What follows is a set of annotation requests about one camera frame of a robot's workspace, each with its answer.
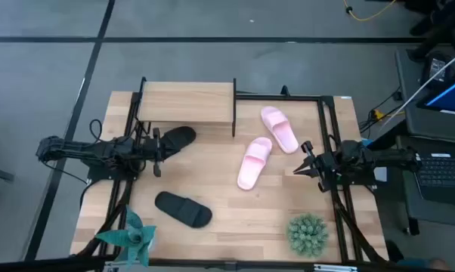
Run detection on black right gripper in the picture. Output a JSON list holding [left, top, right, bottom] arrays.
[[293, 140, 340, 193]]

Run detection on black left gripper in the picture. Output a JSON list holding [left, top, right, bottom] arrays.
[[140, 127, 180, 178]]

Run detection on black slide sandal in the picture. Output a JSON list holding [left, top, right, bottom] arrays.
[[153, 190, 213, 229], [159, 125, 197, 162]]

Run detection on wooden shelf with black frame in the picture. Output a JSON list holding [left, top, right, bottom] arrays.
[[136, 76, 238, 138]]

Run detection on round green succulent plant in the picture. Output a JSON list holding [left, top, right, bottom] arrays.
[[286, 213, 330, 258]]

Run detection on teal artificial spiky plant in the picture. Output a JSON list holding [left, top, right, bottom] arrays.
[[94, 206, 159, 268]]

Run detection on black laptop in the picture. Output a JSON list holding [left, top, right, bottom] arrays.
[[414, 153, 455, 207]]

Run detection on thin white rod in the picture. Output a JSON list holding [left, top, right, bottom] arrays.
[[380, 47, 455, 129]]

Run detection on person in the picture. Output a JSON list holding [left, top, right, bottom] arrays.
[[385, 240, 453, 272], [407, 0, 455, 63]]

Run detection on black power adapter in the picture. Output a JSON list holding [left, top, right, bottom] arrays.
[[419, 52, 450, 86]]

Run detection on monitor with blue screen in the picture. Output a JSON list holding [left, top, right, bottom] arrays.
[[418, 73, 455, 116]]

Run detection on black metal table frame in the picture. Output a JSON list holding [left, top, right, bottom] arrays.
[[70, 90, 393, 272]]

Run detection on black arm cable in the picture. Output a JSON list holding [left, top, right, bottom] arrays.
[[88, 119, 104, 144]]

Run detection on black floor cables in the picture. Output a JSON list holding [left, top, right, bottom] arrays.
[[358, 86, 406, 135]]

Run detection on yellow cable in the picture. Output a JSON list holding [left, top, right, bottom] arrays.
[[343, 0, 397, 22]]

